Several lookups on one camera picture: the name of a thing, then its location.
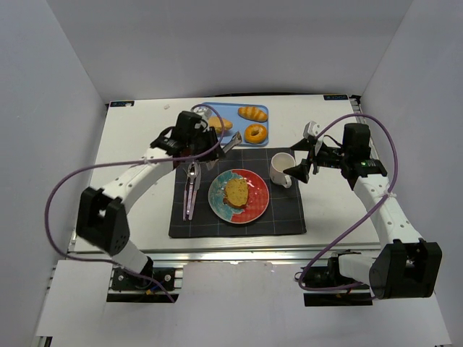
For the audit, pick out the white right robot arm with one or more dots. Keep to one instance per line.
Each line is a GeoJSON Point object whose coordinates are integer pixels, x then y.
{"type": "Point", "coordinates": [407, 265]}

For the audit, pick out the orange glazed donut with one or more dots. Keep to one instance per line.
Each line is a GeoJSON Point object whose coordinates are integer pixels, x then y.
{"type": "Point", "coordinates": [256, 134]}

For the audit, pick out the red and teal plate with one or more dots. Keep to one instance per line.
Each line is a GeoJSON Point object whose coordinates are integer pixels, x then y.
{"type": "Point", "coordinates": [257, 203]}

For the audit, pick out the white ceramic mug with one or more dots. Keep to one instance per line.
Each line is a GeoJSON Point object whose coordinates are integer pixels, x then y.
{"type": "Point", "coordinates": [279, 163]}

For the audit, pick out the dark grid placemat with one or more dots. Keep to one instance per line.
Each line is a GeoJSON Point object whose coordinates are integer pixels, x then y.
{"type": "Point", "coordinates": [283, 216]}

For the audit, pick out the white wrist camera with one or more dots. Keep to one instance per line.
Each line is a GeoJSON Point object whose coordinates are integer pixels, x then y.
{"type": "Point", "coordinates": [312, 129]}
{"type": "Point", "coordinates": [204, 112]}

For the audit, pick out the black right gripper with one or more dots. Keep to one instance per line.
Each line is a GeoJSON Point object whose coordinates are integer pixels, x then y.
{"type": "Point", "coordinates": [311, 157]}

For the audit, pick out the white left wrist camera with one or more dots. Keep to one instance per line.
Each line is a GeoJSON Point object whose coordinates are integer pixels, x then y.
{"type": "Point", "coordinates": [204, 112]}

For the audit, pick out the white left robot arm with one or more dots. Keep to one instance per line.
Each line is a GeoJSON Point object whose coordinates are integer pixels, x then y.
{"type": "Point", "coordinates": [102, 215]}

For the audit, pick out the aluminium frame rail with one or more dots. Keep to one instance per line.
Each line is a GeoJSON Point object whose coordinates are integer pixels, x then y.
{"type": "Point", "coordinates": [281, 254]}

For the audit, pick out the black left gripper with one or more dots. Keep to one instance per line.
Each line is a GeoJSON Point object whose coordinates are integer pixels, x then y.
{"type": "Point", "coordinates": [208, 151]}

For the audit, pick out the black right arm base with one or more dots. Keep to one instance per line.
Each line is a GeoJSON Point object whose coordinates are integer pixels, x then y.
{"type": "Point", "coordinates": [329, 276]}

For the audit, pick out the blue plastic tray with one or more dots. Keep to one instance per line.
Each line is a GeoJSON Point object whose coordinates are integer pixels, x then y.
{"type": "Point", "coordinates": [229, 112]}

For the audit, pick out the brown cake slice bread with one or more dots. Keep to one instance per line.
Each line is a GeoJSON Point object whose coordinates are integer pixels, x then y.
{"type": "Point", "coordinates": [236, 192]}

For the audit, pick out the pink handled spoon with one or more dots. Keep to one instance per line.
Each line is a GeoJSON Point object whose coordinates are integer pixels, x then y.
{"type": "Point", "coordinates": [193, 181]}

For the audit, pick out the striped crescent roll bread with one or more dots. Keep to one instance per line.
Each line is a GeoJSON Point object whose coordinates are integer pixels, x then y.
{"type": "Point", "coordinates": [253, 113]}

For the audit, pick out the pink handled knife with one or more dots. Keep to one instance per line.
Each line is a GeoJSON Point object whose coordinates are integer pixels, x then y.
{"type": "Point", "coordinates": [195, 199]}

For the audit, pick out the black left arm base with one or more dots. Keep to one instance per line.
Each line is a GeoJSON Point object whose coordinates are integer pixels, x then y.
{"type": "Point", "coordinates": [126, 288]}

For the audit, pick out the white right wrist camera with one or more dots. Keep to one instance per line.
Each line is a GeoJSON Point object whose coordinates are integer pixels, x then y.
{"type": "Point", "coordinates": [312, 129]}

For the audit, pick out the pale triangular scone bread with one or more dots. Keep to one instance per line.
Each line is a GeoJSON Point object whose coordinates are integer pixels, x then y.
{"type": "Point", "coordinates": [220, 125]}

